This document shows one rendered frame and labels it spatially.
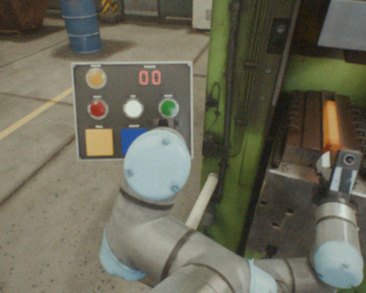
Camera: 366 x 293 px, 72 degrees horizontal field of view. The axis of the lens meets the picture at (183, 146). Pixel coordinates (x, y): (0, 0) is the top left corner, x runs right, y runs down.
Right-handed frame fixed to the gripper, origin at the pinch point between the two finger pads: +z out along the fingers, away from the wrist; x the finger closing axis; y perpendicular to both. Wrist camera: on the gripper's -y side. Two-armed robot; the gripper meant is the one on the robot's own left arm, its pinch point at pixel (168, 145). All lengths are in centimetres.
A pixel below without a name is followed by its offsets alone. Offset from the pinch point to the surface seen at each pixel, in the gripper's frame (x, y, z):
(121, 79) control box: 13.1, 17.6, 10.6
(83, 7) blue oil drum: 149, 184, 383
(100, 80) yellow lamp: 18.8, 17.4, 10.2
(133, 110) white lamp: 9.8, 8.9, 10.2
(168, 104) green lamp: 0.1, 10.6, 10.2
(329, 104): -58, 11, 29
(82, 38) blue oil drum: 161, 140, 404
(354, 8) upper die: -39.7, 29.1, -7.6
